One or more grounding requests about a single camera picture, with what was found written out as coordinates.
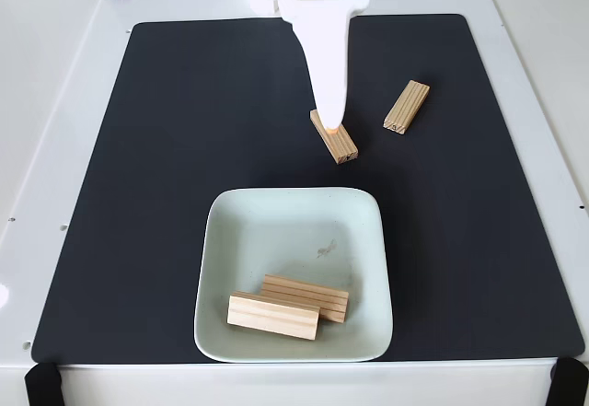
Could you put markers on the black rubber mat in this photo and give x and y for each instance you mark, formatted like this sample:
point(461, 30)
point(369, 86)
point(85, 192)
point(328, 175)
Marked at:
point(138, 194)

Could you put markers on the grooved wooden block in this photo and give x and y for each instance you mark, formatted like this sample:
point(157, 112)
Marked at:
point(344, 147)
point(329, 299)
point(271, 316)
point(406, 107)

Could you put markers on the pale green square plate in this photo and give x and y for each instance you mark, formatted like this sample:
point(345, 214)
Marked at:
point(294, 240)

